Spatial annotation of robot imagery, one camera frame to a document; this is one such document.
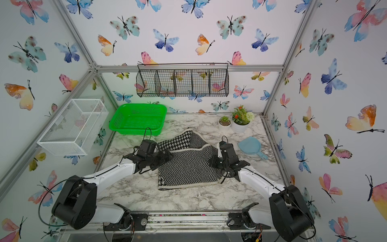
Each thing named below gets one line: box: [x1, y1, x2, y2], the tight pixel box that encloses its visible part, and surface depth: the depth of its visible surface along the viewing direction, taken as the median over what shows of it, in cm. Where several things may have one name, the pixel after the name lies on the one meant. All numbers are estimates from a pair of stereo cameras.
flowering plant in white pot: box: [231, 104, 255, 133], surface depth 101 cm
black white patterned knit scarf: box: [157, 129, 224, 190], surface depth 90 cm
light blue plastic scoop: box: [237, 136, 269, 160], surface depth 106 cm
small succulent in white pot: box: [218, 115, 232, 132], surface depth 106 cm
